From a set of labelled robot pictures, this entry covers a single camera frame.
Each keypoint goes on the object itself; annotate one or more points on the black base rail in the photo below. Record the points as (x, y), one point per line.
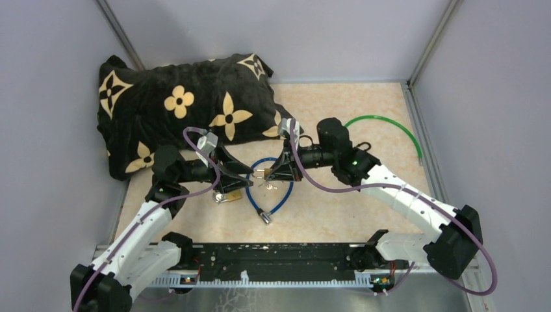
(286, 265)

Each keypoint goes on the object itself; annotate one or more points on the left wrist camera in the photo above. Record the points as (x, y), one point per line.
(207, 143)

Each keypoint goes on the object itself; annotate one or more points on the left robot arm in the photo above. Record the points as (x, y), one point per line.
(133, 237)

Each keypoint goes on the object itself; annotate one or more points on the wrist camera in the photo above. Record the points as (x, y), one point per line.
(207, 143)
(288, 126)

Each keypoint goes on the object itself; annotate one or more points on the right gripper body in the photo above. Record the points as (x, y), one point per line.
(314, 156)

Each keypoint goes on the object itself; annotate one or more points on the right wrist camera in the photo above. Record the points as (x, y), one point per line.
(288, 126)

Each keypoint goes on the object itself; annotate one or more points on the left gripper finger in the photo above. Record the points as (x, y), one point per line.
(230, 184)
(231, 168)

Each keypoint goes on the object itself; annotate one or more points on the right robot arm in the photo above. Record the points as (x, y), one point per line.
(450, 237)

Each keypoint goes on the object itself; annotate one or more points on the large brass padlock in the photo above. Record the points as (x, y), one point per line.
(221, 198)

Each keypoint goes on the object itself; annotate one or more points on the small brass padlock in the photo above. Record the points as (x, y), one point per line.
(262, 173)

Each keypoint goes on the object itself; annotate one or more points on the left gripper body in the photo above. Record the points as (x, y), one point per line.
(199, 170)

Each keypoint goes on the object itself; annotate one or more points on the black pillow with cream flowers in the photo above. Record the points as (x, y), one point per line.
(140, 111)

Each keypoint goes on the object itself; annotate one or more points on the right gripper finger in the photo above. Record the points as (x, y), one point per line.
(284, 163)
(282, 175)

